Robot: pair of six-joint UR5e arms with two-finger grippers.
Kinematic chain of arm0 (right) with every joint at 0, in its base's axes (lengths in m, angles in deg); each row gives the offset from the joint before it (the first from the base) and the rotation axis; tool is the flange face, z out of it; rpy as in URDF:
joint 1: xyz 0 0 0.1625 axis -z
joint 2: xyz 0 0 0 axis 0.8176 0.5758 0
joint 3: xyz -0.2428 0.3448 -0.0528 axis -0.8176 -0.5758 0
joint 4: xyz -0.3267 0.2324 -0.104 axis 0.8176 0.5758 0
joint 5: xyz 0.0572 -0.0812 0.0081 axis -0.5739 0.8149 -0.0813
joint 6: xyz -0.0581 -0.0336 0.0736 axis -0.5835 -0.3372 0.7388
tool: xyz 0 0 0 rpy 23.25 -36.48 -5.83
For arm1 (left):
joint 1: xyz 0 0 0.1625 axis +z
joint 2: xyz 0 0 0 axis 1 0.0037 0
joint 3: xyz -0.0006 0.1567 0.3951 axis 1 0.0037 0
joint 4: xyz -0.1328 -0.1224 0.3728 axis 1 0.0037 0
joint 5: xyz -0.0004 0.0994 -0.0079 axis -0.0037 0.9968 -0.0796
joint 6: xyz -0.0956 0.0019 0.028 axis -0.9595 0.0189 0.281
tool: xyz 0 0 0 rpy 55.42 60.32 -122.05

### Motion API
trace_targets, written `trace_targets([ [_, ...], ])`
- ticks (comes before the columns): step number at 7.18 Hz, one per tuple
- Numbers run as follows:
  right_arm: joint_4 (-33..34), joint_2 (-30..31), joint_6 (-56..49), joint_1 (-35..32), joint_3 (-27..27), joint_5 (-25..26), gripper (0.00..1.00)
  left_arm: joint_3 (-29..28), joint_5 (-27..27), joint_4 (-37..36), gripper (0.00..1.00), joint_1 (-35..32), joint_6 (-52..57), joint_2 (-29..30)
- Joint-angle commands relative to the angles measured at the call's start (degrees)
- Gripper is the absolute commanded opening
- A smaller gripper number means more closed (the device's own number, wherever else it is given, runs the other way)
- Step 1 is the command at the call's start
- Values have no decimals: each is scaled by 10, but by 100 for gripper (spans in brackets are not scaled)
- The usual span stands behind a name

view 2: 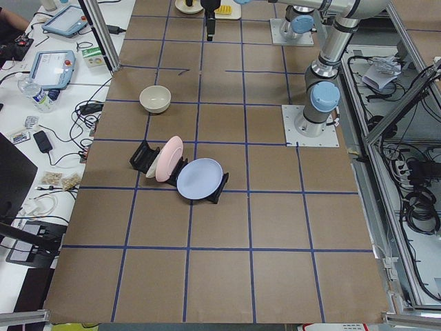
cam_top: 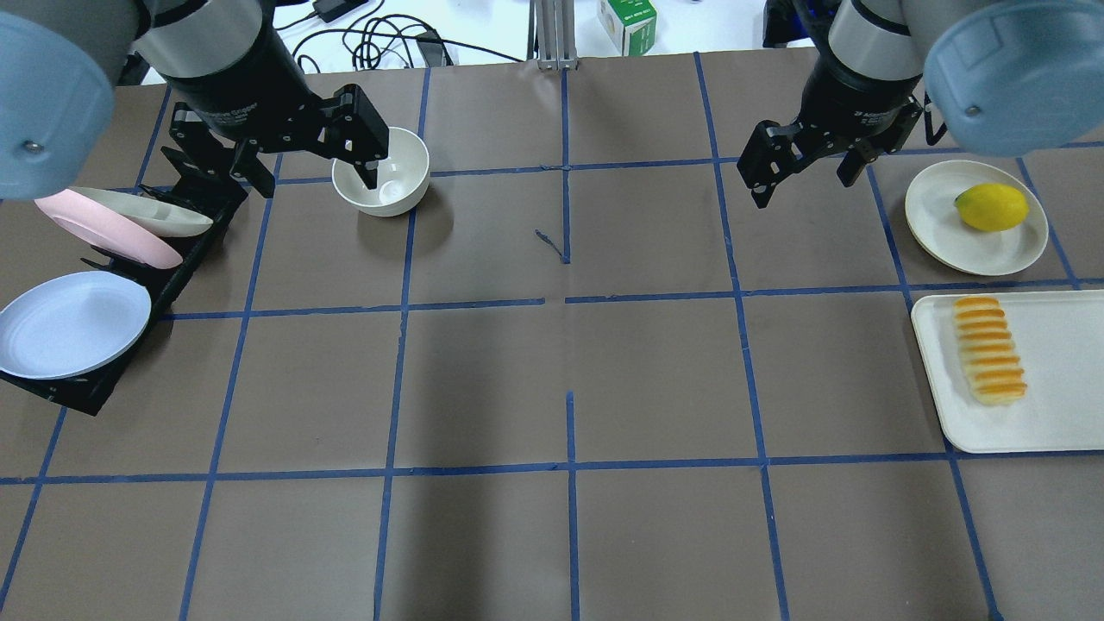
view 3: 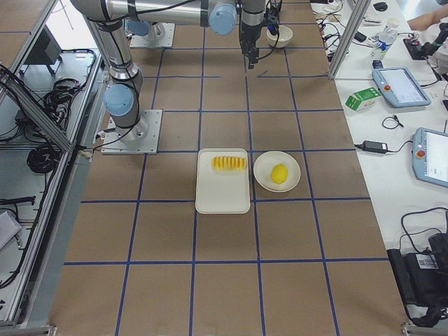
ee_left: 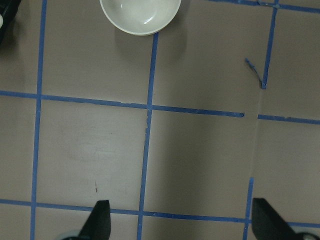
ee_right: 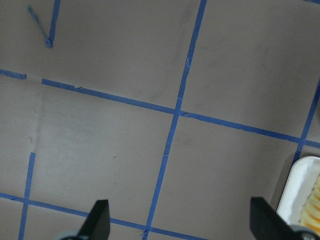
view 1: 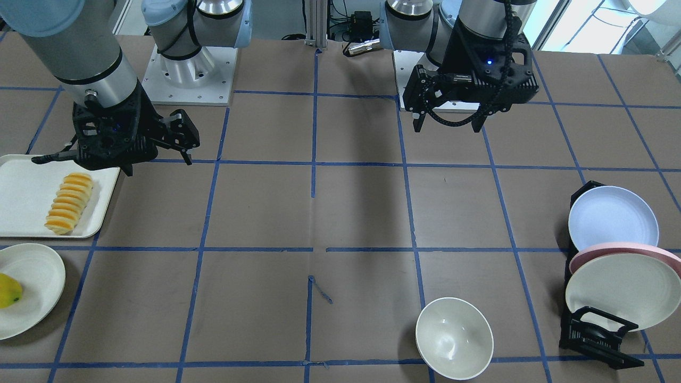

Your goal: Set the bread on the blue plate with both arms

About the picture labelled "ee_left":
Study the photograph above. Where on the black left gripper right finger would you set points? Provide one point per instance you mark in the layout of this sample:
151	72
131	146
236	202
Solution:
267	224

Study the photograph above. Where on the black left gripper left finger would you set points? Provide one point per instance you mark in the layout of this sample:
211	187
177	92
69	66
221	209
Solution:
98	224

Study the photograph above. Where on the white ceramic bowl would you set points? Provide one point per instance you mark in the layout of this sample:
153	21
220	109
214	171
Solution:
140	17

